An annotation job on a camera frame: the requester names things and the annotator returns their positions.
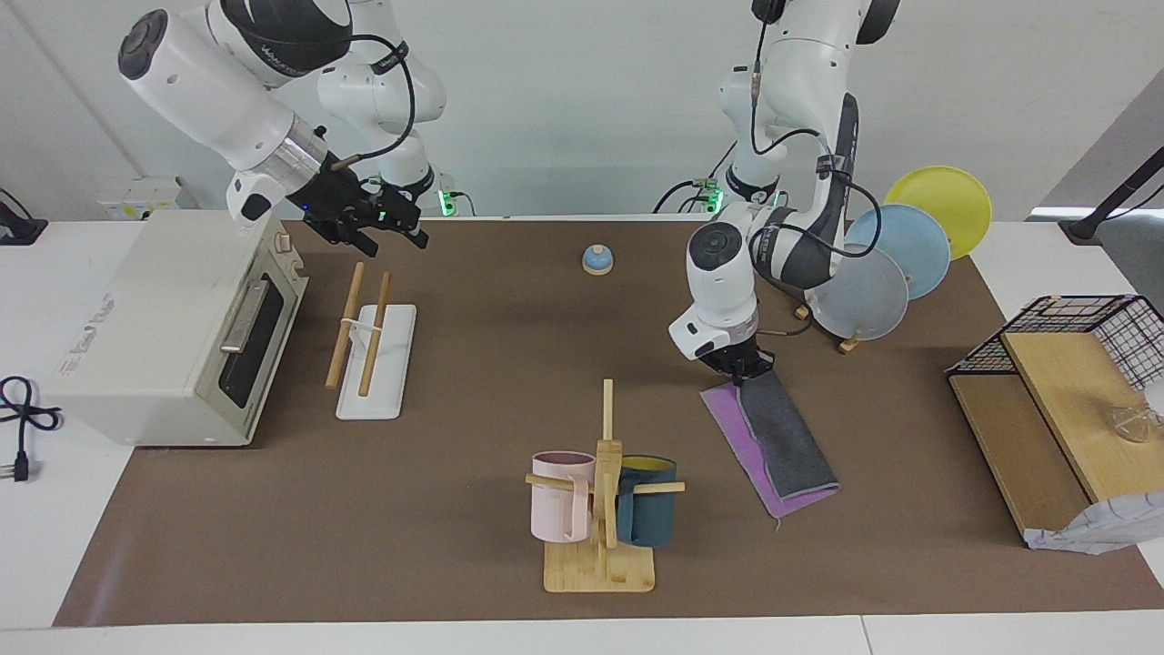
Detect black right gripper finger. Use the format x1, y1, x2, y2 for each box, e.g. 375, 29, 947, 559
373, 207, 428, 249
327, 223, 378, 257

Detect purple and grey towel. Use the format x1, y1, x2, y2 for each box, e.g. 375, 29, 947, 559
700, 368, 840, 519

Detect wooden plate rack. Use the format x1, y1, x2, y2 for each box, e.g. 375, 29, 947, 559
795, 305, 865, 355

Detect white towel rack wooden rods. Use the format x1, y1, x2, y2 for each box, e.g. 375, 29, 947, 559
325, 262, 418, 421

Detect grey plate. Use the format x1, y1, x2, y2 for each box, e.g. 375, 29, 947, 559
805, 244, 910, 341

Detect dark teal mug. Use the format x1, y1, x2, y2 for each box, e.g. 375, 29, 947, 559
617, 455, 678, 548

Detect light blue plate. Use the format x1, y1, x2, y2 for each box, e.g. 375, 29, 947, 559
846, 204, 951, 301

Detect pink mug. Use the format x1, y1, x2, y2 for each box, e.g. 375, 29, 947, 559
530, 451, 597, 544

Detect wooden mug tree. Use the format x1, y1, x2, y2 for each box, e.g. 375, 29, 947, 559
525, 378, 686, 594

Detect beige toaster oven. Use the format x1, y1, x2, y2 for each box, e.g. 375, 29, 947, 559
41, 211, 310, 448

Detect yellow plate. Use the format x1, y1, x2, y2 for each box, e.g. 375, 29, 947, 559
885, 166, 993, 260

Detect wooden shelf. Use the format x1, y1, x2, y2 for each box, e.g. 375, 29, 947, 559
948, 329, 1164, 545

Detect brown table mat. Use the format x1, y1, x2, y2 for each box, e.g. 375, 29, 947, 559
53, 218, 1164, 629

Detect black desk clamp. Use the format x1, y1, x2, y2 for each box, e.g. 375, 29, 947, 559
0, 189, 48, 247

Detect clear glass cup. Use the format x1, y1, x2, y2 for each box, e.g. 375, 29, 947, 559
1109, 405, 1160, 445

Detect marble patterned white sheet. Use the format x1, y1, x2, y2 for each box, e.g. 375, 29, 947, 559
1028, 491, 1164, 556

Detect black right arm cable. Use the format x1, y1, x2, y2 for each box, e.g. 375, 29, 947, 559
341, 35, 416, 169

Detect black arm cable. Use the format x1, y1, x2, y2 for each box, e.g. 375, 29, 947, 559
341, 35, 416, 169
750, 0, 885, 339

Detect white wall socket box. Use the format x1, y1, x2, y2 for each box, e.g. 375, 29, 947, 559
98, 177, 196, 219

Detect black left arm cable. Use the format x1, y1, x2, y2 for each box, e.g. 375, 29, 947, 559
750, 0, 885, 339

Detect black wire basket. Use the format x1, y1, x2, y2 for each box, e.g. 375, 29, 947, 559
946, 294, 1164, 392

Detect black power cord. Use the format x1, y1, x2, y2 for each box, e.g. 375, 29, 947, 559
0, 376, 63, 483

